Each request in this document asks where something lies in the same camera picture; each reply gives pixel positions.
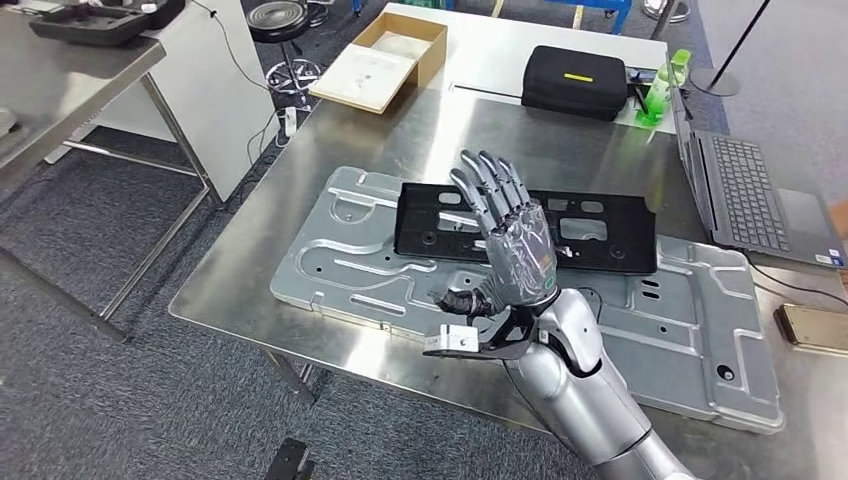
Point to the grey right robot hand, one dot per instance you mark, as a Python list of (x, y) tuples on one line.
[(520, 258)]

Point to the black plastic plate holder part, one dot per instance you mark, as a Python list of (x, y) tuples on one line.
[(596, 255)]

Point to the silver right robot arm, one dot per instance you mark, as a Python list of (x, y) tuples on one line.
[(583, 397)]

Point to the steel workbench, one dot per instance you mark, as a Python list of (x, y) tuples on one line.
[(563, 146)]

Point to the stamped grey metal panel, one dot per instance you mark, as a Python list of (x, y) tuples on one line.
[(662, 331)]

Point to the black zip case yellow label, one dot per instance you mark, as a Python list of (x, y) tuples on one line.
[(573, 86)]

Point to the white table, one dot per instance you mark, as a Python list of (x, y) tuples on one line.
[(497, 53)]

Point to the green plastic bottle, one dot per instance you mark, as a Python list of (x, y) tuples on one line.
[(656, 99)]

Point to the brown cardboard box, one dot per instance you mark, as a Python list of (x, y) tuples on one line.
[(430, 53)]

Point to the white cardboard box lid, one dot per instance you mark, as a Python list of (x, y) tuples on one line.
[(364, 79)]

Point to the dark grey laptop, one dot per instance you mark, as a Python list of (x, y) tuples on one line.
[(748, 192)]

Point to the black floor stand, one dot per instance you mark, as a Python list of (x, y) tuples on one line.
[(715, 83)]

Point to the small white power strip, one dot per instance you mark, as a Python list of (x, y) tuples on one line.
[(289, 122)]

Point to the gold smartphone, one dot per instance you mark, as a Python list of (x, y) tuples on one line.
[(815, 328)]

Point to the black stool with chrome base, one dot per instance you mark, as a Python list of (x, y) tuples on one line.
[(278, 20)]

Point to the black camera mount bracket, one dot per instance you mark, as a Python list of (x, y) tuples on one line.
[(510, 338)]

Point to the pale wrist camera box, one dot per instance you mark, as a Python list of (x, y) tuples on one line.
[(454, 338)]

